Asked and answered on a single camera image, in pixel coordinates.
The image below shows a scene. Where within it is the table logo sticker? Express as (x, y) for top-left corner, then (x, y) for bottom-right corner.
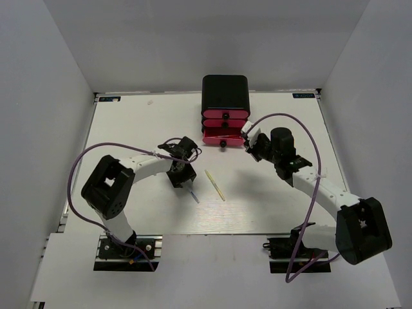
(98, 96), (121, 102)
(292, 93), (316, 98)

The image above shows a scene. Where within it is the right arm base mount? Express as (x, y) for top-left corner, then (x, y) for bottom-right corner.
(262, 237), (331, 274)

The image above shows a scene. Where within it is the left table logo sticker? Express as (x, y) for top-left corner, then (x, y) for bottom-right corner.
(98, 96), (121, 102)

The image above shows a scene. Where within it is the red thin pen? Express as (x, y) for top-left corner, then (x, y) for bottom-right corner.
(215, 135), (242, 139)

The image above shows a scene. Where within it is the pink top drawer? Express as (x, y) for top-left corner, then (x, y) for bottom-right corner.
(202, 109), (250, 120)

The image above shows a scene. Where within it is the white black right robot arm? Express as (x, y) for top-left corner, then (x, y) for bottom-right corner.
(241, 122), (393, 265)

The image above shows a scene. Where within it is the right table logo sticker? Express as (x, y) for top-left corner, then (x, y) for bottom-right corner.
(292, 93), (316, 98)

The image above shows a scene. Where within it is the blue thin pen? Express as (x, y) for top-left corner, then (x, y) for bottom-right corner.
(188, 189), (200, 204)

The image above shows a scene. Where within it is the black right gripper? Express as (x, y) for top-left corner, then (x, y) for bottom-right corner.
(245, 134), (281, 164)

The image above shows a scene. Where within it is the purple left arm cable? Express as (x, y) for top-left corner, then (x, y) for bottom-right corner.
(68, 138), (203, 270)

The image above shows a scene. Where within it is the yellow thin pen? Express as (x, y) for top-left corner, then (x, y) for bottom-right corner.
(205, 169), (226, 201)

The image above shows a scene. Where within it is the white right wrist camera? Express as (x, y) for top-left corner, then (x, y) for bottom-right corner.
(241, 121), (261, 147)

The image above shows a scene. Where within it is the black drawer cabinet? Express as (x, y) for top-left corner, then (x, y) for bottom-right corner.
(201, 75), (250, 134)

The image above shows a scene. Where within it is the pink bottom drawer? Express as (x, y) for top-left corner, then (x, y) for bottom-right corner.
(203, 127), (244, 147)

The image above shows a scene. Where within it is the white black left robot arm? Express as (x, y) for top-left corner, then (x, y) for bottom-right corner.
(81, 136), (200, 257)

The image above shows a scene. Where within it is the pink drawer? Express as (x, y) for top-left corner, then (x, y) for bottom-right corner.
(202, 109), (250, 120)
(202, 118), (246, 128)
(203, 127), (244, 147)

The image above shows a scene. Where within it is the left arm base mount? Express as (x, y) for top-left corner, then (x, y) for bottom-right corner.
(93, 235), (163, 272)

